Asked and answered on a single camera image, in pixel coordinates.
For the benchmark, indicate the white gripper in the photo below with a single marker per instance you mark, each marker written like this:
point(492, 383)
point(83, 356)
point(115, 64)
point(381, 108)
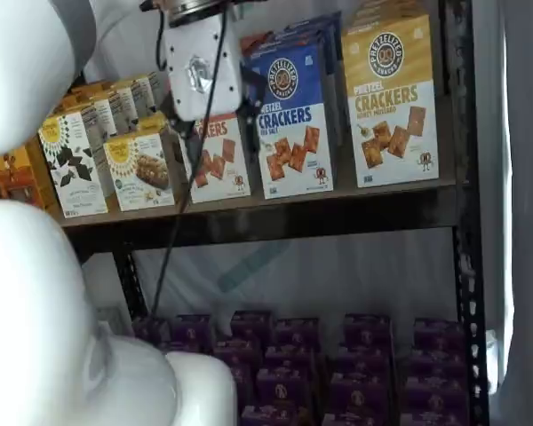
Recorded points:
point(184, 89)

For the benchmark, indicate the yellow and white cracker box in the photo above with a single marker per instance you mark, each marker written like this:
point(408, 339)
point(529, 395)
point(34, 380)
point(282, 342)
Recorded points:
point(382, 13)
point(391, 111)

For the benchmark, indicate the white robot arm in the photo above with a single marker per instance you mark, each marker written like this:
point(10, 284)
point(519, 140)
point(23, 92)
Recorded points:
point(22, 66)

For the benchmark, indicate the orange and white cracker box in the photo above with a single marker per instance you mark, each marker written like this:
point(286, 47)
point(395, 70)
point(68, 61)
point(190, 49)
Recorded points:
point(222, 168)

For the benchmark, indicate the yellow white snack bar box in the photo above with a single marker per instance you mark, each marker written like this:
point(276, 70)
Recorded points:
point(153, 120)
point(137, 177)

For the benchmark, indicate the white box with dark crackers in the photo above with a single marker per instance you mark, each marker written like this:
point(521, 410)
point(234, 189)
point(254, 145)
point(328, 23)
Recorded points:
point(93, 111)
point(71, 177)
point(122, 106)
point(155, 89)
point(142, 100)

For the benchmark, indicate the brown wooden shelf board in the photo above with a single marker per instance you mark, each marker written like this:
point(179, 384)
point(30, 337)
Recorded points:
point(293, 202)

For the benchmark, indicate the orange brown box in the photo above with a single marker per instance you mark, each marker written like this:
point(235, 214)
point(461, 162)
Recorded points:
point(18, 177)

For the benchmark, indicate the purple snack box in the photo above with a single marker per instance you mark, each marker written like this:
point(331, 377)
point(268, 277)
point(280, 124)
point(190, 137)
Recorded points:
point(277, 417)
point(366, 332)
point(439, 335)
point(247, 384)
point(284, 389)
point(153, 333)
point(437, 366)
point(360, 420)
point(297, 333)
point(193, 333)
point(291, 358)
point(365, 363)
point(364, 395)
point(240, 354)
point(435, 401)
point(252, 326)

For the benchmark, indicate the black metal shelf rack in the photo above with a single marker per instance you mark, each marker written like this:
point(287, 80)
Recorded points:
point(471, 266)

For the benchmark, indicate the teal tape strip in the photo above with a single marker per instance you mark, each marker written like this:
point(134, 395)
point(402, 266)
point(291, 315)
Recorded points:
point(253, 266)

